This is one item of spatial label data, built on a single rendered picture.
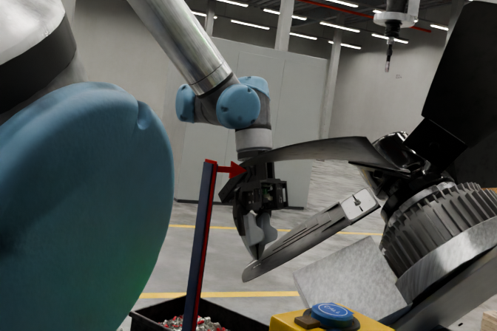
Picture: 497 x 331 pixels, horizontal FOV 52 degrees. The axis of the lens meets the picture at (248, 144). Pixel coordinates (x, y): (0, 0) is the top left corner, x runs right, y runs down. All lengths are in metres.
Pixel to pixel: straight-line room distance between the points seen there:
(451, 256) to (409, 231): 0.09
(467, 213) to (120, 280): 0.73
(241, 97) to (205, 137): 6.09
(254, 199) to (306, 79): 6.57
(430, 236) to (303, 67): 6.70
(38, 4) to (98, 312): 0.11
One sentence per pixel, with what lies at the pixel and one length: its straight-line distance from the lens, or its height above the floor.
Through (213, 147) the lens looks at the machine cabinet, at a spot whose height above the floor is 0.79.
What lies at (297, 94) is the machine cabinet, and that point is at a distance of 7.45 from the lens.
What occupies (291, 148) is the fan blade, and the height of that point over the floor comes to 1.22.
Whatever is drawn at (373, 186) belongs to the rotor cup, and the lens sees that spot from 0.99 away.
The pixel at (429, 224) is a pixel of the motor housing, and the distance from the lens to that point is 0.88.
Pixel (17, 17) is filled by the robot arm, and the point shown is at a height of 1.28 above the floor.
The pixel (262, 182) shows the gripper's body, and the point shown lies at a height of 1.14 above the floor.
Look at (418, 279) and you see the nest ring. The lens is 0.85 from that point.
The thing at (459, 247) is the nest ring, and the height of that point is 1.11.
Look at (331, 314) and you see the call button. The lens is 0.52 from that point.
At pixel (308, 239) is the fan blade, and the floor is 1.04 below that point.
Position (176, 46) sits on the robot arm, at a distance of 0.85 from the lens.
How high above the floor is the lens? 1.25
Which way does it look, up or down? 3 degrees down
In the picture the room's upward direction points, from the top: 8 degrees clockwise
